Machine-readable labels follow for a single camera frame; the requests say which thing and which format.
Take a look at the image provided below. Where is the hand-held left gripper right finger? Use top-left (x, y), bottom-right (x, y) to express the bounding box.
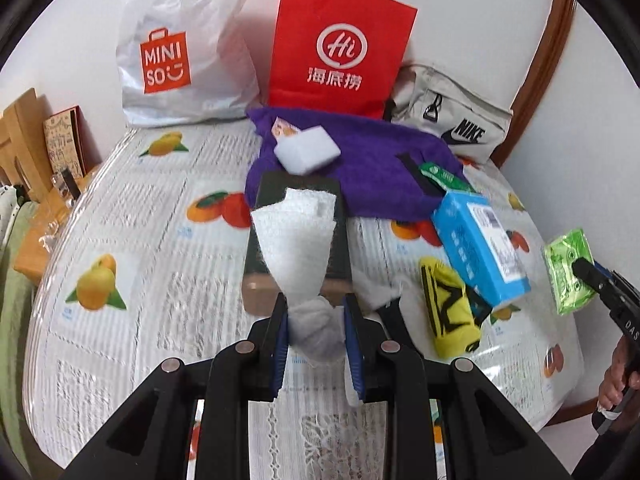
top-left (342, 292), bottom-right (573, 480)

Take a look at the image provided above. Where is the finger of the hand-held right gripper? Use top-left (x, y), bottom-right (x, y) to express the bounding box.
top-left (594, 260), bottom-right (619, 287)
top-left (571, 257), bottom-right (608, 295)

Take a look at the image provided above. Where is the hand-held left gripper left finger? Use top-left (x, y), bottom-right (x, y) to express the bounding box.
top-left (65, 292), bottom-right (291, 480)

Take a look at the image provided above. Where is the light green tissue pack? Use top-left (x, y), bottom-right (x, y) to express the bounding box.
top-left (544, 227), bottom-right (597, 317)

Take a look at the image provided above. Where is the yellow black sock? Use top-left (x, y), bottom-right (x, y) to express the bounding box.
top-left (419, 256), bottom-right (493, 359)

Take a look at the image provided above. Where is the dark green wipes packet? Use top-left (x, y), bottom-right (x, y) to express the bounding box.
top-left (419, 161), bottom-right (477, 195)

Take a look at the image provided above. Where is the black cloth strip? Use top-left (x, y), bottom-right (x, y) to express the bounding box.
top-left (397, 152), bottom-right (446, 196)

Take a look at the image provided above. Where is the purple towel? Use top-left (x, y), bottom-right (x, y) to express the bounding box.
top-left (245, 106), bottom-right (473, 223)

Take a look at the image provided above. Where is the white sponge block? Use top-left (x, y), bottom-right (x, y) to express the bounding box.
top-left (272, 127), bottom-right (342, 176)

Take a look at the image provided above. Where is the fruit print sachet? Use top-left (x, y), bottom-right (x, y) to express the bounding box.
top-left (271, 117), bottom-right (301, 141)

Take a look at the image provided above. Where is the person's right hand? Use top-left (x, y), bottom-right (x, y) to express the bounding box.
top-left (597, 332), bottom-right (640, 413)

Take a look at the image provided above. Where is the dark green gold box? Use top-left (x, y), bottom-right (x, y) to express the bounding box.
top-left (241, 170), bottom-right (353, 318)

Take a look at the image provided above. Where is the blue cardboard box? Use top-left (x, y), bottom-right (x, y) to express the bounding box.
top-left (431, 191), bottom-right (532, 309)

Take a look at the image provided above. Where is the fruit print tablecloth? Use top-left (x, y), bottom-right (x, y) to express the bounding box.
top-left (22, 122), bottom-right (586, 480)

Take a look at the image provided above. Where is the grey waist bag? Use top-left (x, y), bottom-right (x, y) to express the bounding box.
top-left (390, 64), bottom-right (515, 163)

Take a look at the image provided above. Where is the wooden nightstand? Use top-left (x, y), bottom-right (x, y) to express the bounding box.
top-left (12, 160), bottom-right (101, 283)

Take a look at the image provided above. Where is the green bed sheet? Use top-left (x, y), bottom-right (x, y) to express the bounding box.
top-left (0, 200), bottom-right (51, 466)

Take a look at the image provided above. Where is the small black device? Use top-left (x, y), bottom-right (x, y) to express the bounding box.
top-left (59, 167), bottom-right (81, 201)

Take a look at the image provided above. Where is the patterned book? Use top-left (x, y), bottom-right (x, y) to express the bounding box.
top-left (42, 105), bottom-right (88, 178)

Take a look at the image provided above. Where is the red paper bag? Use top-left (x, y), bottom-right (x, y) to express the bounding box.
top-left (267, 0), bottom-right (418, 121)

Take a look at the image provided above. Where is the wooden bed headboard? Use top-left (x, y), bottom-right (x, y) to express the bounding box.
top-left (0, 87), bottom-right (53, 203)

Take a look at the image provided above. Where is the white plastic shopping bag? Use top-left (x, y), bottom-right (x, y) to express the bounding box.
top-left (116, 0), bottom-right (261, 128)

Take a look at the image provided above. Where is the brown wooden door frame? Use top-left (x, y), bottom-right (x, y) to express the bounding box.
top-left (500, 0), bottom-right (576, 168)

